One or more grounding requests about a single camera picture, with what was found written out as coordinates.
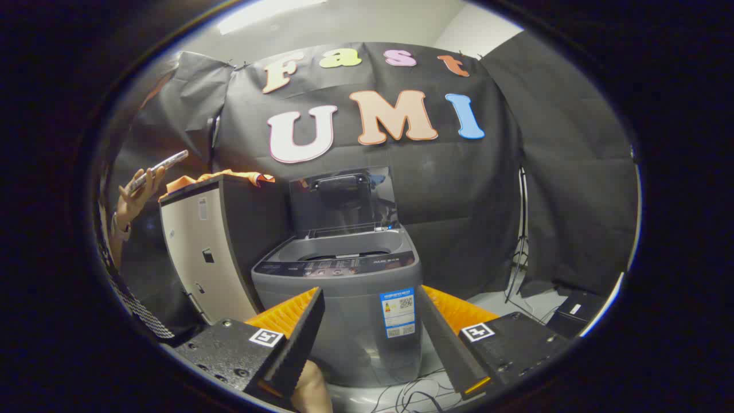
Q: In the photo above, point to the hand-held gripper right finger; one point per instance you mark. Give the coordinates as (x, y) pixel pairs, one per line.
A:
(444, 338)

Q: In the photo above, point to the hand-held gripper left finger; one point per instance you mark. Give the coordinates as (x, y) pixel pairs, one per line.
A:
(298, 338)

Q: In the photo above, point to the grey washing machine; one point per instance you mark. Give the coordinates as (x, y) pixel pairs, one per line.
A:
(355, 321)

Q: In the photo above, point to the dark glass washing machine lid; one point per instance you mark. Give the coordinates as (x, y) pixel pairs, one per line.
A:
(344, 201)

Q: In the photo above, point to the orange polo shirt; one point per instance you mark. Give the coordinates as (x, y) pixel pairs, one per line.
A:
(235, 174)

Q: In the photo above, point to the white and black cabinet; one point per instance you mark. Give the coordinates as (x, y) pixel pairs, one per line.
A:
(200, 258)

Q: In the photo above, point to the black box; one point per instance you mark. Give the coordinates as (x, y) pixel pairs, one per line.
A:
(573, 315)

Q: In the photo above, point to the black tripod stand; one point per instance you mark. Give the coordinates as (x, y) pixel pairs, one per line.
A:
(523, 218)

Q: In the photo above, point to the black backdrop cloth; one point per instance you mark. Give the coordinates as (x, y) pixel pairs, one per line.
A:
(459, 189)

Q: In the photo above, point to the white wristwatch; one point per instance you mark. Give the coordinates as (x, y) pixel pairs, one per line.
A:
(120, 228)

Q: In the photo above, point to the silver smartphone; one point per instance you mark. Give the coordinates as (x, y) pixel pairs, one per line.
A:
(157, 167)

